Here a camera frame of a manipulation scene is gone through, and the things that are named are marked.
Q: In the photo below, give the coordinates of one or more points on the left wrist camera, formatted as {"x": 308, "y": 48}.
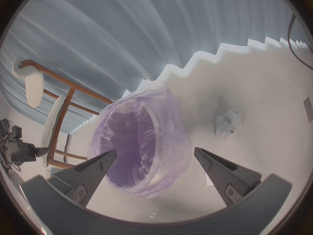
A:
{"x": 16, "y": 132}

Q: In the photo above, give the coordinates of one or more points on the white curtain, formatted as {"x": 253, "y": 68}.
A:
{"x": 122, "y": 33}

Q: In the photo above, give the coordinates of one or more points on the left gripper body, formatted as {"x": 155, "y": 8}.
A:
{"x": 19, "y": 152}

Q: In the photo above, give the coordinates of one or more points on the wooden chair with white cushions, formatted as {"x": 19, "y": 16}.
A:
{"x": 35, "y": 89}

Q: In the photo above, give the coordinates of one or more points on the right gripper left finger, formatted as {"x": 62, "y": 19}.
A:
{"x": 83, "y": 177}

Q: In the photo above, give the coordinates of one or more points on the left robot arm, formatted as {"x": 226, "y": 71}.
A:
{"x": 4, "y": 125}

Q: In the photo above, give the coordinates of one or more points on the white paper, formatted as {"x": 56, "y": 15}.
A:
{"x": 227, "y": 123}

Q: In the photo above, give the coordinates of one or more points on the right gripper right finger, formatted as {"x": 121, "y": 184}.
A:
{"x": 229, "y": 180}

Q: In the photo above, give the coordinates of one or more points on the purple plastic bag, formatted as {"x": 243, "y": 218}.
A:
{"x": 127, "y": 136}

